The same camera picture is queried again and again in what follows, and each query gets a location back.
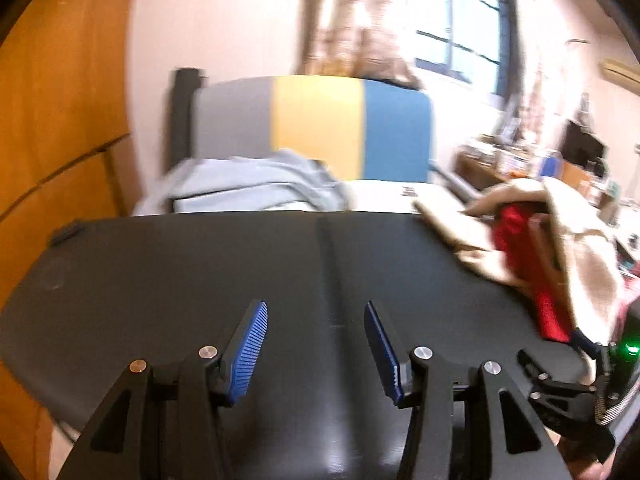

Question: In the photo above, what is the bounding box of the orange wooden wardrobe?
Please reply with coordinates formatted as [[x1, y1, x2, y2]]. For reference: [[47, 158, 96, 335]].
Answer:
[[0, 0, 144, 480]]

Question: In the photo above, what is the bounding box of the window with bars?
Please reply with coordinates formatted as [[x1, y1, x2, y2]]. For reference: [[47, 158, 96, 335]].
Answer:
[[413, 0, 511, 99]]

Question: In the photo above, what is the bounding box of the cluttered wooden desk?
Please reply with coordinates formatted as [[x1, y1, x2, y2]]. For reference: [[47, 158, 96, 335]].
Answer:
[[454, 141, 622, 209]]

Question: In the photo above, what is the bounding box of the light grey-blue garment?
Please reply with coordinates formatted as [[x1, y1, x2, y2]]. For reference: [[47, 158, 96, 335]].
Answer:
[[134, 148, 349, 217]]

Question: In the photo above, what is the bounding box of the beige patterned curtain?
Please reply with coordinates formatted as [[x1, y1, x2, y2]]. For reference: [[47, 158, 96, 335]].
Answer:
[[298, 0, 422, 90]]

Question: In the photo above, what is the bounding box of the grey yellow blue headboard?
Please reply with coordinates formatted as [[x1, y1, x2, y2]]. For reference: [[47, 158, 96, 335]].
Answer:
[[168, 67, 432, 182]]

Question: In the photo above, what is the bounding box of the white pillow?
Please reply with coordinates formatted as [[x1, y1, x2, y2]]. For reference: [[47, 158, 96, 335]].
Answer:
[[344, 180, 464, 214]]

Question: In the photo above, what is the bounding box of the beige garment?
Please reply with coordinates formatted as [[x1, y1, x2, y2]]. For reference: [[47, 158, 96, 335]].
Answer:
[[413, 176, 626, 346]]

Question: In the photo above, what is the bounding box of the wall air conditioner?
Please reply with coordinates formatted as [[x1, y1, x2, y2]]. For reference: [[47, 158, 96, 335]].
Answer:
[[599, 58, 640, 88]]

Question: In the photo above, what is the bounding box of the red garment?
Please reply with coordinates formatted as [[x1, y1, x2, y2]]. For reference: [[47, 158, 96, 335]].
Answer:
[[492, 202, 573, 344]]

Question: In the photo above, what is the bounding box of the black computer monitor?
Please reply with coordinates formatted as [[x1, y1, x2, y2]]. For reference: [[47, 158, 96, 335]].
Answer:
[[560, 120, 606, 169]]

